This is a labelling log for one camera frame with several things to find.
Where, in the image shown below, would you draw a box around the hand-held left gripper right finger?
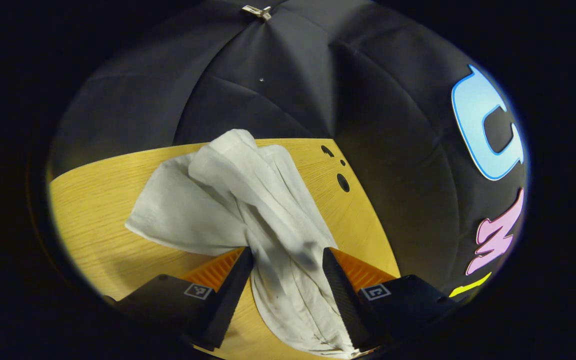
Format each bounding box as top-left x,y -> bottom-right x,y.
322,246 -> 460,352

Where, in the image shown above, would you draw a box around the black backdrop cloth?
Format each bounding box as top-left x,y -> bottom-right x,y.
48,0 -> 529,306

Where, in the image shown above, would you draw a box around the white jeans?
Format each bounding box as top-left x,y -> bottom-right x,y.
124,129 -> 369,359

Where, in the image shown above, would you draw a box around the white metal clip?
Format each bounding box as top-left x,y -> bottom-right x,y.
241,4 -> 273,22

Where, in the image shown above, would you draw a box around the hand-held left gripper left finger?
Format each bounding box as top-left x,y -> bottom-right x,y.
103,246 -> 255,352

